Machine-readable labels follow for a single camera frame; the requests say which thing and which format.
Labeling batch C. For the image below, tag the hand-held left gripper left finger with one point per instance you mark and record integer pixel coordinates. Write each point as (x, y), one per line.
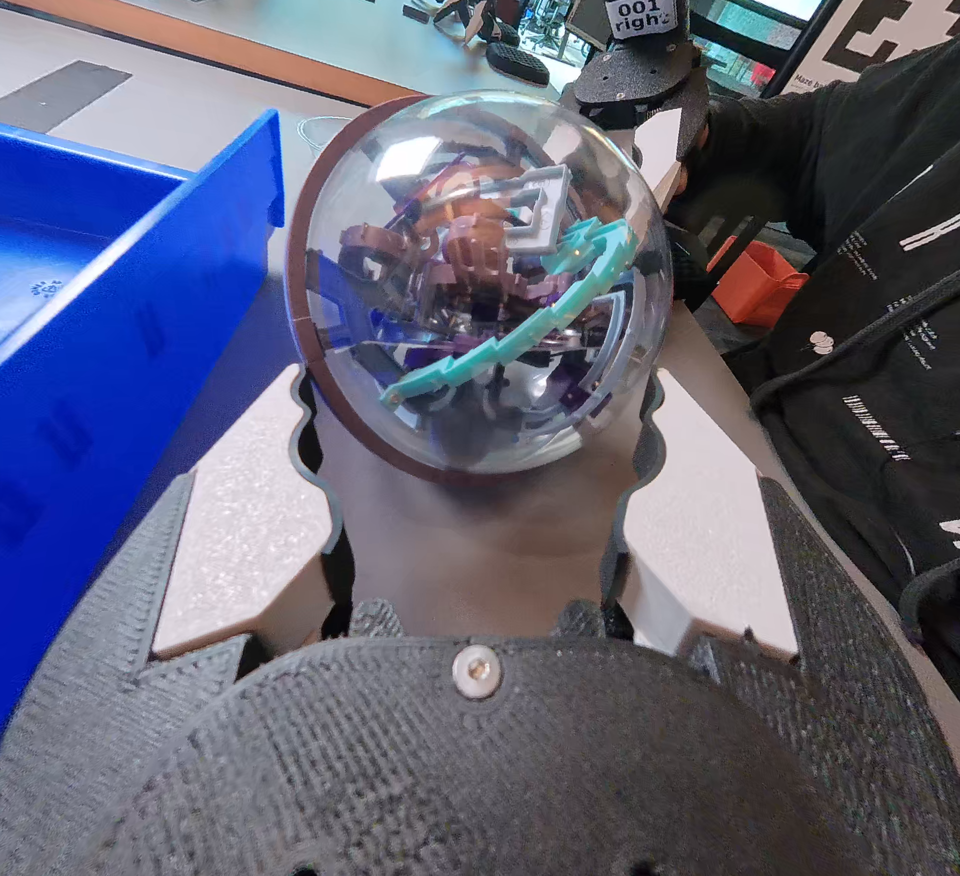
(240, 546)

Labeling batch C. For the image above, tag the blue plastic bin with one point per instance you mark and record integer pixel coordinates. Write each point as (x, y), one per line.
(112, 366)

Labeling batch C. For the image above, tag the black screen on stand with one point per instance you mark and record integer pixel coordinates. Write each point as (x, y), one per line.
(589, 13)

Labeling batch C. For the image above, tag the orange plastic bin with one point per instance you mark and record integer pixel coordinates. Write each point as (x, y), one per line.
(757, 283)

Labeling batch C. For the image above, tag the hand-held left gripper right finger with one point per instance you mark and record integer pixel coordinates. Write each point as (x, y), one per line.
(705, 553)

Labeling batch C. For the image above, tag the black mesh office chair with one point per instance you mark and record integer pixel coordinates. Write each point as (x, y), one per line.
(742, 36)

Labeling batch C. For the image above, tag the clear plastic maze ball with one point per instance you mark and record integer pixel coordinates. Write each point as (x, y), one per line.
(480, 291)

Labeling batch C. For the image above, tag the black oval wrist rest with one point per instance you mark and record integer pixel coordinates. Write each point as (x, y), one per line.
(517, 64)

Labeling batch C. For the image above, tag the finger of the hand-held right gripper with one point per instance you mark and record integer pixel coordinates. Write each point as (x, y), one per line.
(664, 148)

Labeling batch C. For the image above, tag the orange-edged grey desk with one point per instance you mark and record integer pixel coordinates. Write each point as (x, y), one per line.
(300, 28)

